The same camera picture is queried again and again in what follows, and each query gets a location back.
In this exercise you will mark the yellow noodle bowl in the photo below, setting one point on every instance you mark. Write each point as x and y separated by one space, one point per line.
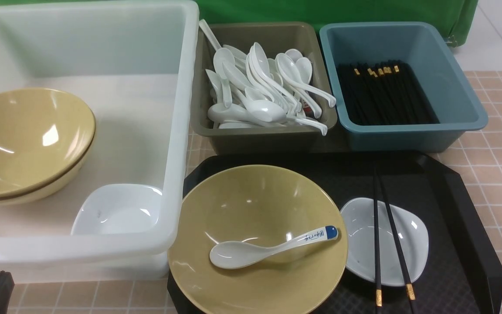
265 206

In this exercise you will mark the white spoon blue tip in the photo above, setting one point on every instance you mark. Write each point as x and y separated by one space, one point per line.
233 255

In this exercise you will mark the white square sauce dish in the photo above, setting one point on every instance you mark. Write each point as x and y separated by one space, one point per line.
358 217

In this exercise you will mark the black chopstick gold band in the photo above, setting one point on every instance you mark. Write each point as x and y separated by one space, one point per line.
378 281
402 259

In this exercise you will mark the yellow bowl lower in tub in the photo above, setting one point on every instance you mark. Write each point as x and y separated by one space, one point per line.
52 187

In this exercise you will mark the yellow bowl in tub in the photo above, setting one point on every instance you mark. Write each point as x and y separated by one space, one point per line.
43 134
52 187

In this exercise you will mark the yellow bowl upper in tub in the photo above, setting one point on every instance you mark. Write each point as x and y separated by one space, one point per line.
43 134

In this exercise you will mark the white spoon front large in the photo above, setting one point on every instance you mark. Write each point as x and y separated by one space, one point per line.
260 112

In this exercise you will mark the white spoon upper centre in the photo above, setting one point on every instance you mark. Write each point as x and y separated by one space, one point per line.
222 56

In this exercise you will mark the white spoon leaning on rim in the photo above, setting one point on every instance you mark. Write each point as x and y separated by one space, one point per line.
205 28

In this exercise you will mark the white square dish in tub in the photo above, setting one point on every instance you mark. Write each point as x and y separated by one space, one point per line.
119 209

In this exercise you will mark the large white plastic tub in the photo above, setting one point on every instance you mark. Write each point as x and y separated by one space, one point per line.
132 62

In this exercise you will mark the black chopsticks pile in bin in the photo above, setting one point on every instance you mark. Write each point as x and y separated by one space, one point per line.
386 93

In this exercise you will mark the blue plastic chopstick bin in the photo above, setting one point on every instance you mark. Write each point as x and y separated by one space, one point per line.
421 46

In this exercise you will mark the white spoon long handle right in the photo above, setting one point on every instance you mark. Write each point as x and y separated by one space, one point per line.
290 72

